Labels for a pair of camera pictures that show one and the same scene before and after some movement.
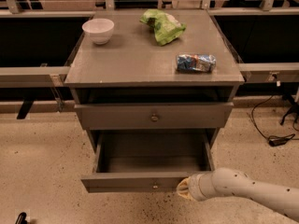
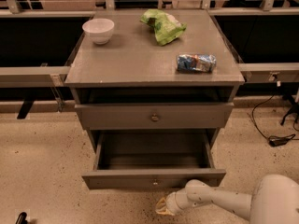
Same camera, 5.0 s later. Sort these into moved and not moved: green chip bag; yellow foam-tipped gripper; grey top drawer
Moved: yellow foam-tipped gripper
Not moved: green chip bag; grey top drawer
